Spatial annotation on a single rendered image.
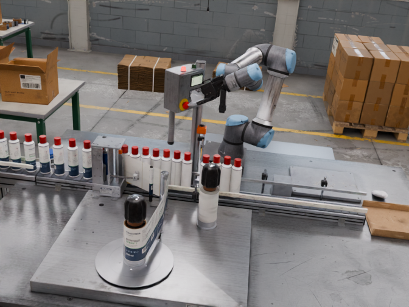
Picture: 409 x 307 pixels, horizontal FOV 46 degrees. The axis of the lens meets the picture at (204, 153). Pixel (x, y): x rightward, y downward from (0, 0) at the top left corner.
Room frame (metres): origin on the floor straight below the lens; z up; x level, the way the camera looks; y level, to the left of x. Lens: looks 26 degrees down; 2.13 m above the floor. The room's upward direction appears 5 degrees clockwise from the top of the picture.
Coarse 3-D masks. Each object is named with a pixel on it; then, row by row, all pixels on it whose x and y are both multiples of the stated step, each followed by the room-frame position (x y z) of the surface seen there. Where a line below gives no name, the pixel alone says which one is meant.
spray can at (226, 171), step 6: (228, 156) 2.11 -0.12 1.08; (228, 162) 2.08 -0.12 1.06; (222, 168) 2.08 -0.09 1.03; (228, 168) 2.07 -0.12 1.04; (222, 174) 2.08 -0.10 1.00; (228, 174) 2.08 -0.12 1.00; (222, 180) 2.08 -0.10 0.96; (228, 180) 2.08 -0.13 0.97; (222, 186) 2.08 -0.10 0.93; (228, 186) 2.08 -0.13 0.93
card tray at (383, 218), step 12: (372, 204) 2.16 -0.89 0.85; (384, 204) 2.15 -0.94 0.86; (396, 204) 2.15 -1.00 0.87; (372, 216) 2.07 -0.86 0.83; (384, 216) 2.08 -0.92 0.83; (396, 216) 2.08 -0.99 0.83; (408, 216) 2.09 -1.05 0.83; (372, 228) 1.96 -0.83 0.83; (384, 228) 1.97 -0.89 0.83; (396, 228) 1.97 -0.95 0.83; (408, 228) 1.98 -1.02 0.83
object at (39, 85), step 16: (0, 64) 3.23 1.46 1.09; (16, 64) 3.59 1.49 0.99; (32, 64) 3.59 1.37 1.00; (48, 64) 3.36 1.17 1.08; (0, 80) 3.33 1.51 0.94; (16, 80) 3.33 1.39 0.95; (32, 80) 3.33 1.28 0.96; (48, 80) 3.38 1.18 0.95; (16, 96) 3.33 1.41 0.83; (32, 96) 3.33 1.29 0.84; (48, 96) 3.35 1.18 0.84
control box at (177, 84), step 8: (168, 72) 2.15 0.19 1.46; (176, 72) 2.12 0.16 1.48; (184, 72) 2.14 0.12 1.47; (192, 72) 2.16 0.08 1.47; (200, 72) 2.21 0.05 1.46; (168, 80) 2.15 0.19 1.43; (176, 80) 2.11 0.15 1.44; (184, 80) 2.12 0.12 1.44; (168, 88) 2.14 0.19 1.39; (176, 88) 2.11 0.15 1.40; (184, 88) 2.13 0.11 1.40; (192, 88) 2.17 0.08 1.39; (168, 96) 2.14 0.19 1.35; (176, 96) 2.11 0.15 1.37; (184, 96) 2.13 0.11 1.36; (168, 104) 2.14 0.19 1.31; (176, 104) 2.11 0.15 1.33; (176, 112) 2.11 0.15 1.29
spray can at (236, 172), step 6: (234, 162) 2.08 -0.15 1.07; (240, 162) 2.07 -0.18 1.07; (234, 168) 2.06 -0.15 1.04; (240, 168) 2.07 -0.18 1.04; (234, 174) 2.06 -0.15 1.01; (240, 174) 2.07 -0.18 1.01; (234, 180) 2.06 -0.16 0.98; (240, 180) 2.07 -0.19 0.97; (234, 186) 2.06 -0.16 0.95; (234, 198) 2.06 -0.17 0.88
